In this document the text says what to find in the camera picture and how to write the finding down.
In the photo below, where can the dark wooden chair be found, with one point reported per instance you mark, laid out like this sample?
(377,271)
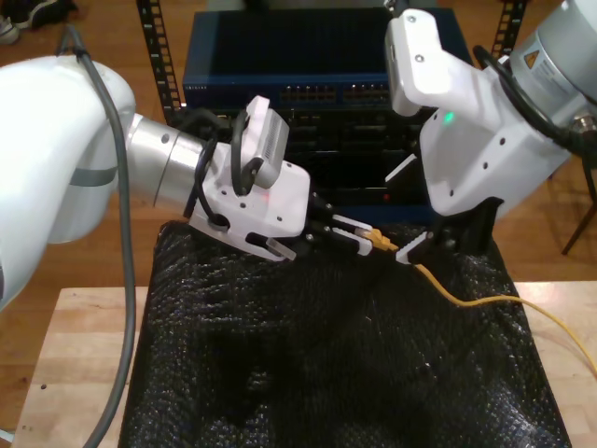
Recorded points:
(578,233)

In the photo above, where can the black bubble wrap mat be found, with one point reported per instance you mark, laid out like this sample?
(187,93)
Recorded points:
(326,373)

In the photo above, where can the black open equipment rack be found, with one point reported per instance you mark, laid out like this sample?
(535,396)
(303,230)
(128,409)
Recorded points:
(156,55)

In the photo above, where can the dark sneaker white sole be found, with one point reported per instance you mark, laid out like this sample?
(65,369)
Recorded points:
(53,11)
(21,13)

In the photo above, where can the white shoe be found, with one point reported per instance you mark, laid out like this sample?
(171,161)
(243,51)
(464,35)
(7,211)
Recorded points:
(8,30)

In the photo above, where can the white flat object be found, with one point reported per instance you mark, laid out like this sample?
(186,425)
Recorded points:
(4,438)

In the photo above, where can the blue network switch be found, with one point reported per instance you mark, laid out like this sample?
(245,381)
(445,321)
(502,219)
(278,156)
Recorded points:
(280,46)

